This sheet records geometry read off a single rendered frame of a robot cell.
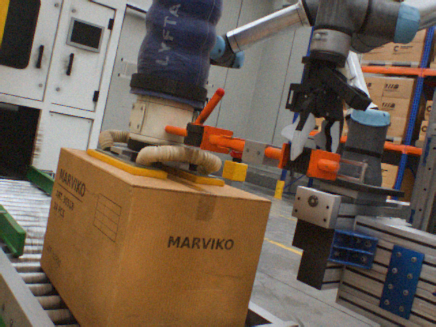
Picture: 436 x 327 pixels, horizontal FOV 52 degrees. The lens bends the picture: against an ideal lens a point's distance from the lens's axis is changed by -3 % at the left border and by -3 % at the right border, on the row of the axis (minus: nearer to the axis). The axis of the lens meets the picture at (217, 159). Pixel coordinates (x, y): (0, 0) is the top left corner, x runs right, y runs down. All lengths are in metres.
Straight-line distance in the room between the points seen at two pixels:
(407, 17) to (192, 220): 0.63
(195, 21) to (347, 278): 0.84
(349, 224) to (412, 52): 7.88
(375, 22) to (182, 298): 0.75
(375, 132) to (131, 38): 9.78
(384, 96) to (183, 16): 8.01
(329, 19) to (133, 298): 0.72
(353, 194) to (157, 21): 0.74
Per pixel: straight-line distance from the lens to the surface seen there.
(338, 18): 0.91
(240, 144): 1.00
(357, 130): 1.43
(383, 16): 0.94
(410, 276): 1.30
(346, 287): 1.41
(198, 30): 1.30
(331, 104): 0.90
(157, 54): 1.29
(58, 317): 1.32
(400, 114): 8.93
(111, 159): 1.29
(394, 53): 9.31
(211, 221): 1.13
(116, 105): 10.83
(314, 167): 0.84
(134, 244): 1.04
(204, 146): 1.10
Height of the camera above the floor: 1.09
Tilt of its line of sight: 3 degrees down
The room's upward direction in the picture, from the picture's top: 12 degrees clockwise
